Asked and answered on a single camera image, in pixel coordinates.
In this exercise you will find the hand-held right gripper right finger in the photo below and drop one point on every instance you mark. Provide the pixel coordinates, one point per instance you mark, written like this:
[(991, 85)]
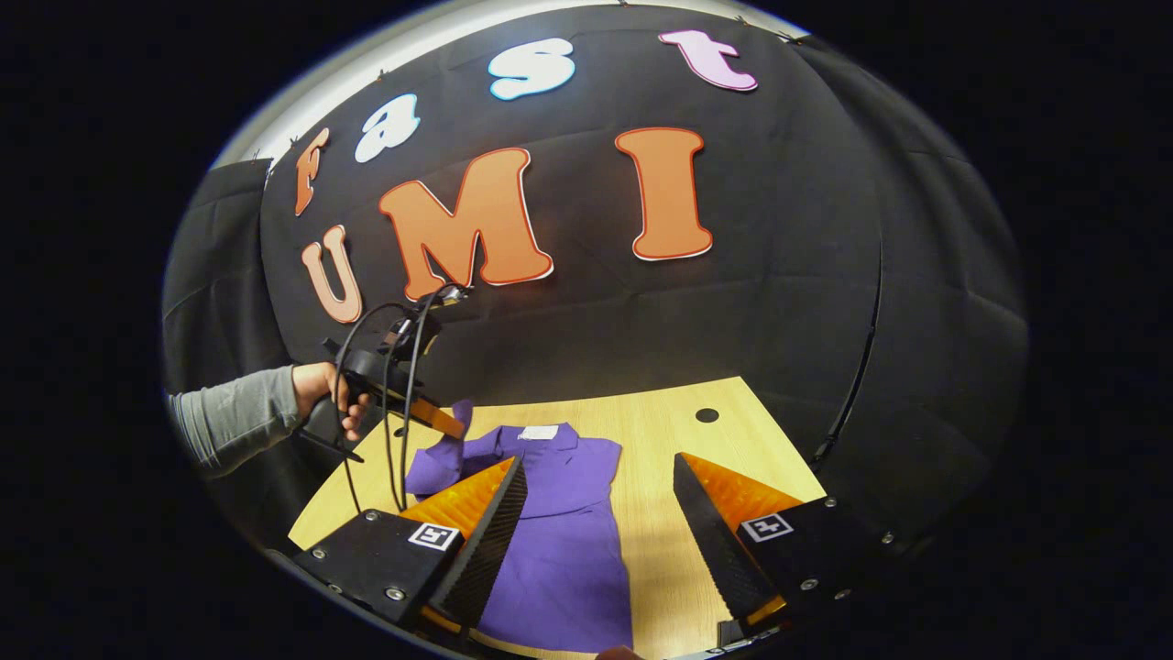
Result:
[(710, 541)]

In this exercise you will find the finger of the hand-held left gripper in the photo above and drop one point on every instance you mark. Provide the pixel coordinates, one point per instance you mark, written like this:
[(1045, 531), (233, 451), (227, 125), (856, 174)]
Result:
[(440, 423)]

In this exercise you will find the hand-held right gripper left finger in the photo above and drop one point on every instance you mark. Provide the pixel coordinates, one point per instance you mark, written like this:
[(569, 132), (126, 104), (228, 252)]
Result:
[(495, 541)]

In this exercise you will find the purple button shirt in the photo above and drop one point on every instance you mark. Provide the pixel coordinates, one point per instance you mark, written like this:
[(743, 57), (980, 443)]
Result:
[(568, 513)]

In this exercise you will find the black backdrop cloth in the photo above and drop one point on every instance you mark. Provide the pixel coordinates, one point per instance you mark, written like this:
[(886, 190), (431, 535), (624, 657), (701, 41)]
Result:
[(733, 321)]

